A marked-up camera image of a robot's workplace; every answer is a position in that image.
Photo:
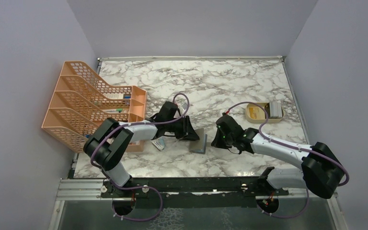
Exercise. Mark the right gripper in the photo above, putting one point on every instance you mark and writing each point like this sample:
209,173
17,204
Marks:
217,143

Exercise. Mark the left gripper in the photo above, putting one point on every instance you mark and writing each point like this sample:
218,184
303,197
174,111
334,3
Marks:
190,134

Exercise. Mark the grey card holder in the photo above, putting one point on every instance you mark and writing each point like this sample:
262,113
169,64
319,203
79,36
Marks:
200,145

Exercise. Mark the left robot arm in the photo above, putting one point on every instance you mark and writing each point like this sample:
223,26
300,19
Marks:
107,145

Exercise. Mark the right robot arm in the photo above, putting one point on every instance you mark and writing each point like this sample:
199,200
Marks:
315,167

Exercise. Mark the gold card in tray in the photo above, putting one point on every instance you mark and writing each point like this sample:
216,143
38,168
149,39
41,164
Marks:
256,113

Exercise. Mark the yellow oval card tray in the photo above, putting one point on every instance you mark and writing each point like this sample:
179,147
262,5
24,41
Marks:
263,107

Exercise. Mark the small blue white clip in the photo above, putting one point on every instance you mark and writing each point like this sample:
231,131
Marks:
159,143

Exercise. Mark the orange mesh file organizer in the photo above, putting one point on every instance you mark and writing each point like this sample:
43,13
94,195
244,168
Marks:
82,100

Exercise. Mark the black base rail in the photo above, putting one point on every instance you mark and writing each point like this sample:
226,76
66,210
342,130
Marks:
183,192

